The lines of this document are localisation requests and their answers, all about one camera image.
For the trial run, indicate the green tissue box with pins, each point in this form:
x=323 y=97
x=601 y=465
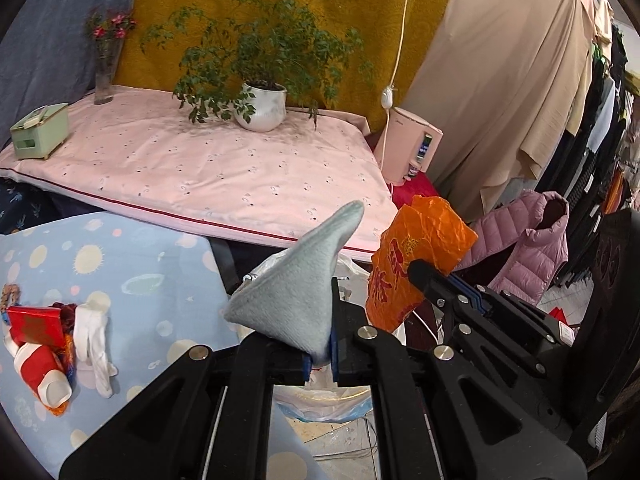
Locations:
x=37 y=130

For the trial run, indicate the glass vase with red flowers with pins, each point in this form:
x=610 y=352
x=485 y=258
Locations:
x=105 y=75

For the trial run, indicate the pink down jacket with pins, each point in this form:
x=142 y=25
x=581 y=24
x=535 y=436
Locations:
x=525 y=245

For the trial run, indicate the red cloth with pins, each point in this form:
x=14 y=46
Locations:
x=410 y=192

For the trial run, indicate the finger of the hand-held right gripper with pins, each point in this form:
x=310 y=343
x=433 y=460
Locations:
x=480 y=335
x=430 y=277

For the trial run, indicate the grey fleece cloth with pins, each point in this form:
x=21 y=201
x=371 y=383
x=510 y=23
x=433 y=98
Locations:
x=300 y=285

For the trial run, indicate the blue dotted cloth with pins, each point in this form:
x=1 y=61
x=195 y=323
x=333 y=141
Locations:
x=125 y=260

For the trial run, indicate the row of hanging clothes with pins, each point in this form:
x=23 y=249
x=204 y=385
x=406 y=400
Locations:
x=600 y=150

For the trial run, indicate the green plant in white pot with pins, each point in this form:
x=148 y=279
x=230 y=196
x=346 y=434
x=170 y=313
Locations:
x=260 y=107

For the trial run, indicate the beige draped cloth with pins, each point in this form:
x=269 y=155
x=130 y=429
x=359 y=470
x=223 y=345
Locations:
x=500 y=85

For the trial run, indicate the blue grey backdrop cloth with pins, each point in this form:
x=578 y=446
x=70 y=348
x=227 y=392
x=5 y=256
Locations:
x=50 y=35

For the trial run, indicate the pink patterned cloth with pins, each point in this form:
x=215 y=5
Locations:
x=200 y=170

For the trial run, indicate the red paper packet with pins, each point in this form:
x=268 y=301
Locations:
x=35 y=325

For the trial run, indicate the multicoloured woven cloth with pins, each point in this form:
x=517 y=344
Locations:
x=67 y=355

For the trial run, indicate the orange plastic bag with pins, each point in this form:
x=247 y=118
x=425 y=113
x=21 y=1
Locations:
x=415 y=240

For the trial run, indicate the bin with white plastic liner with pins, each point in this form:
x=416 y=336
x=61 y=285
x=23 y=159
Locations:
x=320 y=405

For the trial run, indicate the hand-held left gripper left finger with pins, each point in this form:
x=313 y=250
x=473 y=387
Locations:
x=305 y=367

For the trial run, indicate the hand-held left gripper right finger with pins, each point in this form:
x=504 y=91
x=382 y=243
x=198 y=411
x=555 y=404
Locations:
x=335 y=360

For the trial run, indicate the red and white sock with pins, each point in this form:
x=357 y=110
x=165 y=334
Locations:
x=35 y=365

